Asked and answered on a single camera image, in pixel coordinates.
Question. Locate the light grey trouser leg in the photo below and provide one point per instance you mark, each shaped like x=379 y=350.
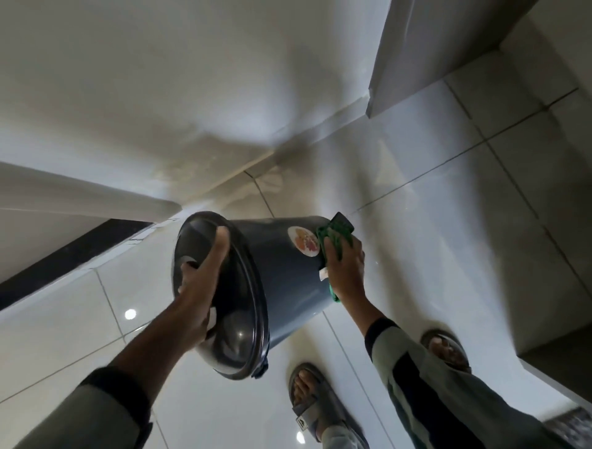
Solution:
x=342 y=438

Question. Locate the person's left hand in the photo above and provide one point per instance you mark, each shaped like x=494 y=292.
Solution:
x=196 y=305

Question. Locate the person's right hand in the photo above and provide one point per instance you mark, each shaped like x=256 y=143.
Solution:
x=344 y=282

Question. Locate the person's right forearm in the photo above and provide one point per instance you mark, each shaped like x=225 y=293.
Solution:
x=430 y=384

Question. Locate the patterned grey floor mat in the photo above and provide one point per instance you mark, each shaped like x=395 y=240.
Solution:
x=571 y=428

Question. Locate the white door frame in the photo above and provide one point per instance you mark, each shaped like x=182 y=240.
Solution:
x=83 y=194

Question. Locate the grey right sandal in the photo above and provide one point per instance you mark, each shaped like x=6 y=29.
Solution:
x=455 y=354

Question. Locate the person's right foot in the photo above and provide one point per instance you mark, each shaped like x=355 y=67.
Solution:
x=441 y=349

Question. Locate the green cleaning cloth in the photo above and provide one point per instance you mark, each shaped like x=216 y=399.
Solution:
x=341 y=236

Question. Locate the person's left forearm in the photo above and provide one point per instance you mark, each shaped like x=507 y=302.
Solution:
x=134 y=374

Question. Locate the black threshold strip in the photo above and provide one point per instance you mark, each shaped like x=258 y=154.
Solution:
x=69 y=259

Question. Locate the person's left foot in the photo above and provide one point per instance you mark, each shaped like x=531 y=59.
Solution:
x=303 y=388

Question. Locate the person's foot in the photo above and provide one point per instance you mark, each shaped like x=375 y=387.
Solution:
x=441 y=349
x=303 y=388

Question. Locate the person's left thumb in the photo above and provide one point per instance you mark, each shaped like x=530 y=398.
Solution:
x=213 y=254

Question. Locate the white door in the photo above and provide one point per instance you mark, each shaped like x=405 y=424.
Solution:
x=430 y=51

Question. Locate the dark grey plastic bucket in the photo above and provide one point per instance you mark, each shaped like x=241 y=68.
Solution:
x=277 y=277

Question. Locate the person's right fingers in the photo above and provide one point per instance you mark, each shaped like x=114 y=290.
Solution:
x=334 y=250

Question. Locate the grey left sandal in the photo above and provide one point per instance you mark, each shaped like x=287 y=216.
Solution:
x=319 y=411

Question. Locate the grey sandal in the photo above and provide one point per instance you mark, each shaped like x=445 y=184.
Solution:
x=319 y=411
x=455 y=354

